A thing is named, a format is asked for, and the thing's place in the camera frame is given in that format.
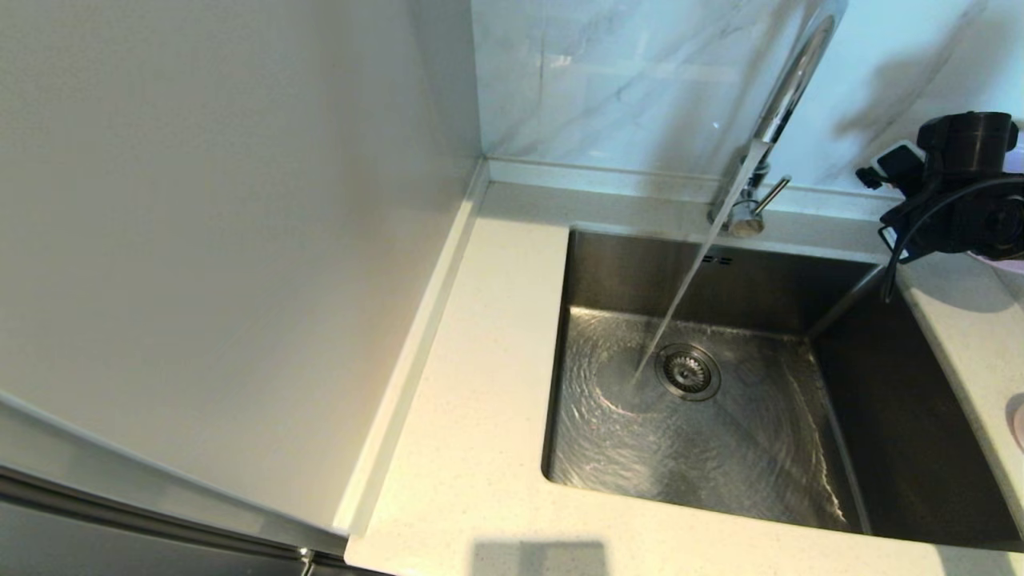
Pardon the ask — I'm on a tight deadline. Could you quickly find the purple plastic plate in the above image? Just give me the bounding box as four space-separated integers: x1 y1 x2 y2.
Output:
966 132 1024 265

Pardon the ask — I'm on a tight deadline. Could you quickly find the chrome gooseneck faucet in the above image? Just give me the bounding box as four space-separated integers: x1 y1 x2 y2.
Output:
706 0 847 239

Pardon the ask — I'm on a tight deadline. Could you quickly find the stainless steel sink basin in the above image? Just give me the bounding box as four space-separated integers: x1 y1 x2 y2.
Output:
541 226 1021 549

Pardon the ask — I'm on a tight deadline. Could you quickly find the round metal drain strainer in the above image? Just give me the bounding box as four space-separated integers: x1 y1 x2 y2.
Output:
654 344 721 402

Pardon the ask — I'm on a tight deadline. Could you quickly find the tall white cabinet grey front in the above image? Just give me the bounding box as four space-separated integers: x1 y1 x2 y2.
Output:
0 0 489 576

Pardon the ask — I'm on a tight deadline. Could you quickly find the black cable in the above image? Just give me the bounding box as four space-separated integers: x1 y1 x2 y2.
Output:
880 174 1024 305

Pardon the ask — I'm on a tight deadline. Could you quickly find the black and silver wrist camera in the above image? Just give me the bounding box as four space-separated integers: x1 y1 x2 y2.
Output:
856 142 930 194

